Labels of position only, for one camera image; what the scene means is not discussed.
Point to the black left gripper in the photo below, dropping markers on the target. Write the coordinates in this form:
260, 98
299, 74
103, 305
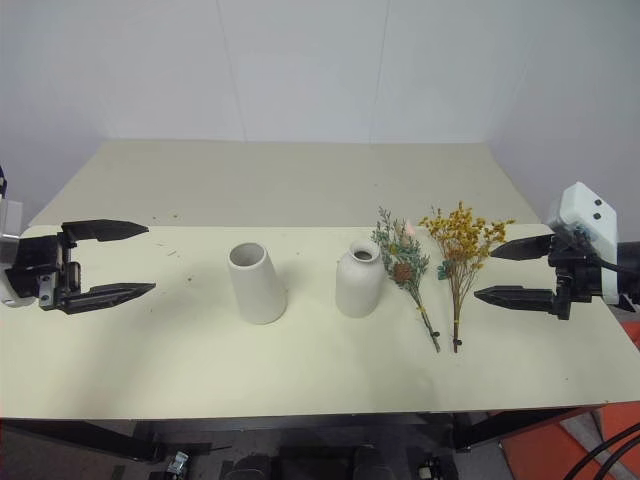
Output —
34, 270

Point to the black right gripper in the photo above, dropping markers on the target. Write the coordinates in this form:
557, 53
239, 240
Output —
575, 274

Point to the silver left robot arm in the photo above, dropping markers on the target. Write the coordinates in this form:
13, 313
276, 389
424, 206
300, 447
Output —
2, 185

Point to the white conical open vase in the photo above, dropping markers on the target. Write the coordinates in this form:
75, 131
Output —
256, 283

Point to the white narrow-neck bottle vase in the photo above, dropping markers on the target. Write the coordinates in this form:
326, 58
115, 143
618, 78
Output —
358, 280

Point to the yellow dried flower bouquet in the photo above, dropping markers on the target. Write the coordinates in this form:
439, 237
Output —
465, 250

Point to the green dried flower bouquet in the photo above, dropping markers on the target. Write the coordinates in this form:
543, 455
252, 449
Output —
405, 265

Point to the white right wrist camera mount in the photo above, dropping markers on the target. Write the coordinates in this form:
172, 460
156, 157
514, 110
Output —
590, 220

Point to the black table frame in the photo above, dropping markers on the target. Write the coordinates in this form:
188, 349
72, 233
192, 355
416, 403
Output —
320, 425

